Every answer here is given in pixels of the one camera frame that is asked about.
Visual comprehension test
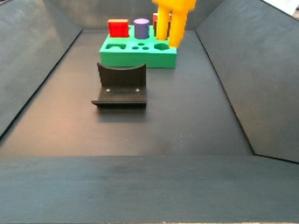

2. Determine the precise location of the yellow three prong block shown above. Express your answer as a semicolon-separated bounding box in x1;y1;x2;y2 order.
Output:
153;0;197;48

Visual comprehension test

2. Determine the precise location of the green shape sorter board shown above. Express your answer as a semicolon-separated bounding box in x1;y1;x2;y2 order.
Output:
99;25;178;68

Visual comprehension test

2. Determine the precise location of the black curved holder block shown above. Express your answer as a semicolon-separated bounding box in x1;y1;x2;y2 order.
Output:
91;63;147;107

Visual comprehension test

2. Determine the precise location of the purple cylinder block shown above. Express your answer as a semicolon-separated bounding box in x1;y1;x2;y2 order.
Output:
134;18;150;39

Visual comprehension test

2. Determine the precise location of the red cube block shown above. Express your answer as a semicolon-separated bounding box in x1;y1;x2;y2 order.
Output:
107;19;129;38

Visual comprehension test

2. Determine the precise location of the brown star block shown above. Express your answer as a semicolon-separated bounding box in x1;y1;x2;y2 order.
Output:
153;12;173;38

